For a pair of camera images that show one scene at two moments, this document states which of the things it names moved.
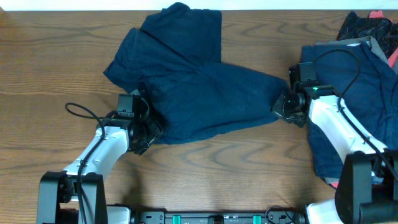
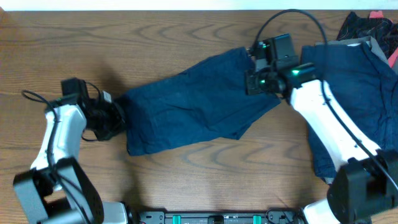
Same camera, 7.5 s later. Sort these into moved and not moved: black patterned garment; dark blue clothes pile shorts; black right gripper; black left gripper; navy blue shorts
Moved: navy blue shorts; black left gripper; black right gripper
Not moved: dark blue clothes pile shorts; black patterned garment
